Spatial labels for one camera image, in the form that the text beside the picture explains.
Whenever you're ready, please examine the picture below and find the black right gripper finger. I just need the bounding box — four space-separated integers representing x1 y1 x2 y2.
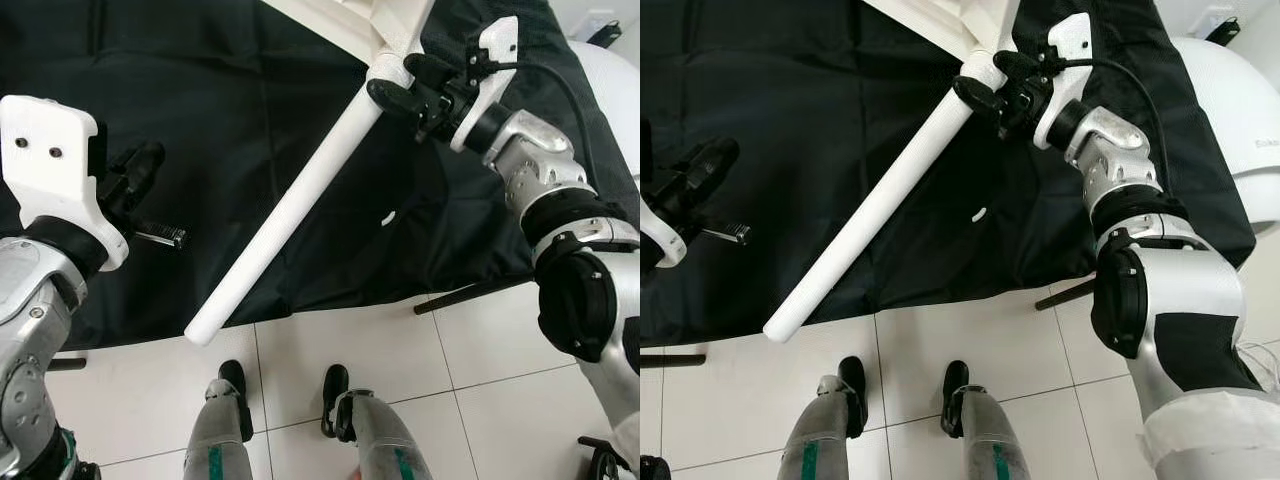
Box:
992 48 1038 83
951 74 1004 115
365 77 425 119
402 51 453 89

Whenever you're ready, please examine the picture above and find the white round appliance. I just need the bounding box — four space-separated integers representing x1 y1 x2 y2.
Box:
1168 35 1280 239
568 40 641 201

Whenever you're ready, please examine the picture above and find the black furniture piece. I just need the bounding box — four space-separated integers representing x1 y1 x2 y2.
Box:
577 435 633 480

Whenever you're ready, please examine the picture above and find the white floor cable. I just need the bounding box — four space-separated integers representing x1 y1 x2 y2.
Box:
1240 338 1280 393

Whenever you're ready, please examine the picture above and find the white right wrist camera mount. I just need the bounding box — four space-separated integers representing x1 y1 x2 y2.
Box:
449 15 521 154
1032 12 1095 151

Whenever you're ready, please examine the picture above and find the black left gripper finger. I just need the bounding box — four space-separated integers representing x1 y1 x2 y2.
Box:
108 140 167 206
662 136 742 209

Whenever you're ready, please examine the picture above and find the black tablecloth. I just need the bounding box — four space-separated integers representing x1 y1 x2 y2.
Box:
0 0 641 353
640 0 1257 351

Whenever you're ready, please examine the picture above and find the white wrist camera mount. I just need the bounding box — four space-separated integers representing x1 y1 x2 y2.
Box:
449 15 521 154
640 198 689 269
1032 12 1095 151
0 95 131 273

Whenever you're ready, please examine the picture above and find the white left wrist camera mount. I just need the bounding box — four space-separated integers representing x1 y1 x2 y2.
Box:
0 95 131 273
640 198 689 269

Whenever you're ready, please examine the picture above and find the grey robot right leg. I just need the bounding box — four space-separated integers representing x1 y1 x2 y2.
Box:
320 364 437 480
940 360 1037 480

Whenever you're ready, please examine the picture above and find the white plastic table leg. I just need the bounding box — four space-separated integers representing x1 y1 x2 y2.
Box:
184 55 413 347
762 50 1004 344

